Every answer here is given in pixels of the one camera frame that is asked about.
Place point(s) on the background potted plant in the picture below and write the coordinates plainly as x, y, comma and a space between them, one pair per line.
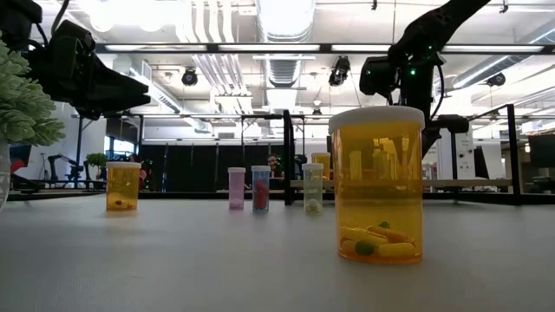
96, 160

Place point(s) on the black overhead camera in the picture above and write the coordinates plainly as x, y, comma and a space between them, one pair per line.
339, 71

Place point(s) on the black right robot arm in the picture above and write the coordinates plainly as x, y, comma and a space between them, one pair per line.
433, 26

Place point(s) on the black partition wall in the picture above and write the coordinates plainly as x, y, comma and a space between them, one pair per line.
195, 169

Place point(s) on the artificial green potted plant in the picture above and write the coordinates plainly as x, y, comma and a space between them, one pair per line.
21, 108

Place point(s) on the black ceiling spotlight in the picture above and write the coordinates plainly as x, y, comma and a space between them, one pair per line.
189, 77
496, 79

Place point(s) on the small pink pill bottle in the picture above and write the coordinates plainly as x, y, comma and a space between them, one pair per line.
236, 188

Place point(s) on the small green pill bottle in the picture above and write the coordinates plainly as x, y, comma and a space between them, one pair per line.
312, 190

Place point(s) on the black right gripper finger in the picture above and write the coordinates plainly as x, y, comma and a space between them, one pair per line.
430, 141

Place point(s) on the wooden shelf board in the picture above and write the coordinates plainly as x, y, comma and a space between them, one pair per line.
468, 183

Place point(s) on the dark monitor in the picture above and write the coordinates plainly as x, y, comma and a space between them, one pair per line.
542, 151

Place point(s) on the silver ventilation duct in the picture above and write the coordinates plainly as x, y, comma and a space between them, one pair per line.
284, 34

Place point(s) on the blue bottle with red pills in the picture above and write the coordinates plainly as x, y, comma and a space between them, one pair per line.
260, 190

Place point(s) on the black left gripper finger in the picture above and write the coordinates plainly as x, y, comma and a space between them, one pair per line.
112, 89
117, 108

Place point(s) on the black shelf post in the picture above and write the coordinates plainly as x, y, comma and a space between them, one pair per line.
288, 130

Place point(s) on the large orange pill bottle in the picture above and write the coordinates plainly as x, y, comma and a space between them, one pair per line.
326, 169
377, 195
123, 190

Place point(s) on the person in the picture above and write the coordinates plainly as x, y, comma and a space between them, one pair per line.
274, 167
142, 175

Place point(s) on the black overhead crossbar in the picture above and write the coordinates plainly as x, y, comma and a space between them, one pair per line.
212, 48

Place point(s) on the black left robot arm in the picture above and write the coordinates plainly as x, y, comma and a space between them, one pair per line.
17, 21

